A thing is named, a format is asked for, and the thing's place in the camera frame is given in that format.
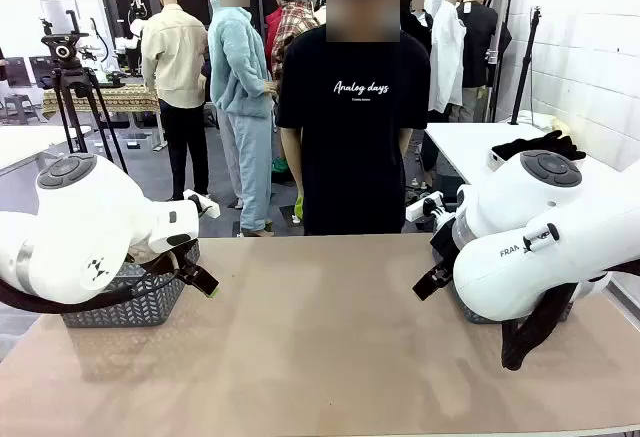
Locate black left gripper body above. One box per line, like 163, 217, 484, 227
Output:
167, 239, 202, 279

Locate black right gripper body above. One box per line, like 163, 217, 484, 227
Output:
429, 216, 459, 274

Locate person's right forearm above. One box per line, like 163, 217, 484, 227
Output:
279, 126, 305, 196

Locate grey plastic lattice basket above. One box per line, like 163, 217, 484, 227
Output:
462, 301, 574, 327
60, 239, 202, 329

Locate large white table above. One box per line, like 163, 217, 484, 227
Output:
424, 121, 640, 193

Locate person in black t-shirt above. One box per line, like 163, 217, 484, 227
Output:
276, 0, 432, 237

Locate black gloves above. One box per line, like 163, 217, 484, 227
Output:
492, 130, 587, 163

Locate cream cloth bundle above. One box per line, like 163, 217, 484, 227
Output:
517, 110, 569, 133

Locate table with patterned cloth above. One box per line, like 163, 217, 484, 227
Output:
42, 84, 161, 119

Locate mannequin in white shirt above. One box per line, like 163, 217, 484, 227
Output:
428, 0, 469, 123

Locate mannequin in blue fleece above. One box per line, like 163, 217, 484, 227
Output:
207, 0, 277, 238

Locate small white table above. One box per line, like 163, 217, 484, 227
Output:
0, 125, 94, 178

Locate mannequin in cream jacket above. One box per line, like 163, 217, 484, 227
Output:
141, 0, 211, 202

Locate black light stand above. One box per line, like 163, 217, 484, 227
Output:
508, 5, 544, 126

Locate mannequin in black jacket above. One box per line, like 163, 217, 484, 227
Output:
457, 0, 514, 123

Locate mannequin in dark jacket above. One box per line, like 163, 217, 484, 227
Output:
399, 0, 434, 58

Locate grey step stool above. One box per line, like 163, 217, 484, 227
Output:
3, 94, 41, 126

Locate black leaning stand poles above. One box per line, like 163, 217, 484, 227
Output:
487, 0, 519, 123

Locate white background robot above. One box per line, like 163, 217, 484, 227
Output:
124, 0, 149, 76

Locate mannequin in plaid hooded shirt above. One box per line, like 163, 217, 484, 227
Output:
264, 0, 321, 83

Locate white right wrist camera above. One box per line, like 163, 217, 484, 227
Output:
404, 190, 446, 223

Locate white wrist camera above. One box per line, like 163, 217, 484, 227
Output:
182, 188, 221, 219
404, 190, 446, 223

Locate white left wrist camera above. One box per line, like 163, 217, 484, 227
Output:
182, 188, 221, 219

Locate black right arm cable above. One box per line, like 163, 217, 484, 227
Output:
501, 259, 640, 372

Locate black camera tripod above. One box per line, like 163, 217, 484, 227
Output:
40, 9, 129, 174

